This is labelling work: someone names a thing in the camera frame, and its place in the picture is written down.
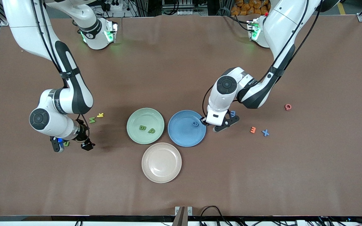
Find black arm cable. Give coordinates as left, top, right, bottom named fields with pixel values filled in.
left=32, top=0, right=91, bottom=143
left=202, top=0, right=323, bottom=119

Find black looped cable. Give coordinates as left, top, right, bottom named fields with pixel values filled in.
left=199, top=206, right=232, bottom=226

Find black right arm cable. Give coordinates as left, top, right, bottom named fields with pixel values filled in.
left=32, top=0, right=91, bottom=143

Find white power strip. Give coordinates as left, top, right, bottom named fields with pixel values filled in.
left=177, top=9, right=208, bottom=16
left=101, top=0, right=123, bottom=11

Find beige plate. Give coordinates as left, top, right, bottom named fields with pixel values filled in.
left=141, top=142, right=182, bottom=184

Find light green plate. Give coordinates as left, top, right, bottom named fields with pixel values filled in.
left=126, top=108, right=165, bottom=145

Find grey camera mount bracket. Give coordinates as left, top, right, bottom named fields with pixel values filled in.
left=172, top=206, right=193, bottom=226

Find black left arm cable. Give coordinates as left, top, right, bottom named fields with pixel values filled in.
left=202, top=0, right=323, bottom=119

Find black table edge strip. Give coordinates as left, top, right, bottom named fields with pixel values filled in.
left=0, top=215, right=362, bottom=223

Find orange fruit pile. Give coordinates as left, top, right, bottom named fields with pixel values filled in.
left=231, top=0, right=268, bottom=16

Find blue plate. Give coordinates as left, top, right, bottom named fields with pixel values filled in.
left=167, top=110, right=207, bottom=147

